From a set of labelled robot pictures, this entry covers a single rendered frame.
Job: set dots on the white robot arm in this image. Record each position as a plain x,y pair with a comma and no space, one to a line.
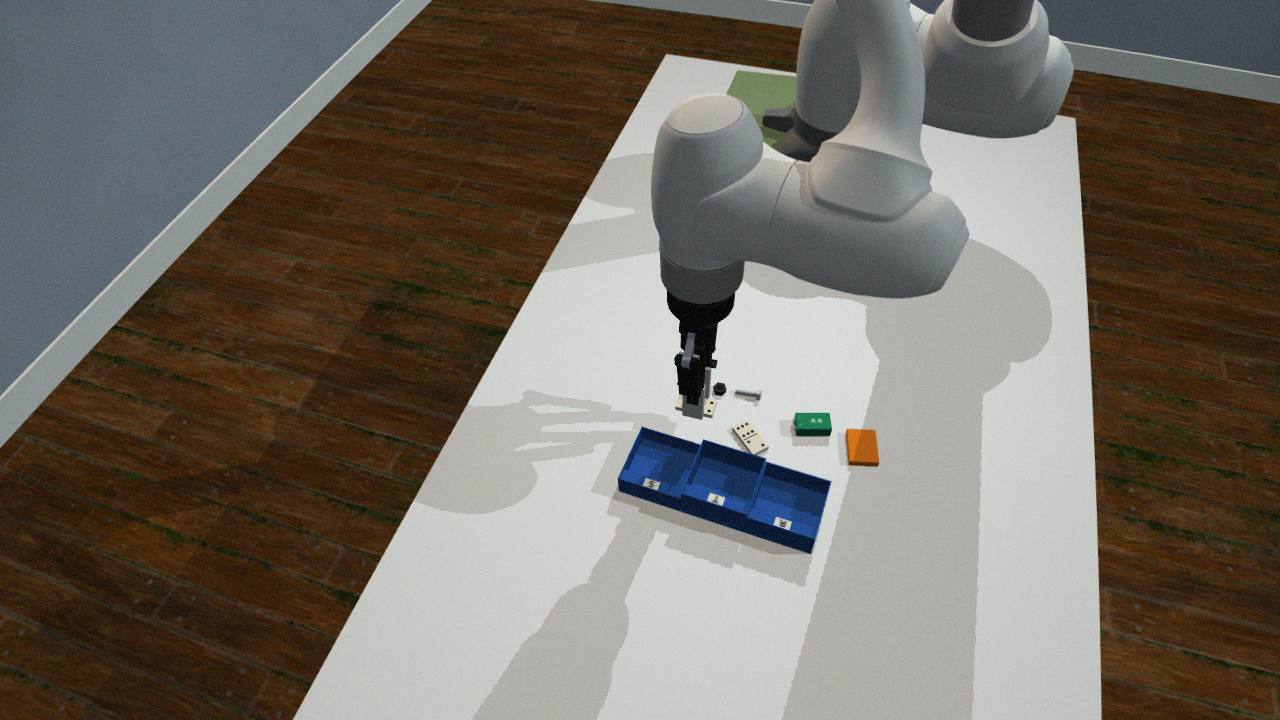
857,215

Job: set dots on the orange flat square pad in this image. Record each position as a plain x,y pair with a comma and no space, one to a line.
862,447

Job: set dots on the beige domino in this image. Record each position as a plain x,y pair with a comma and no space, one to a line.
709,406
750,438

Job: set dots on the green battery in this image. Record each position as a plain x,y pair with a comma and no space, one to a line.
812,424

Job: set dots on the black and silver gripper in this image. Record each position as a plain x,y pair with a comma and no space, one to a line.
696,341

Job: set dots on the blue rack of bins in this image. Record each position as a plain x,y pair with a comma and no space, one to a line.
707,481

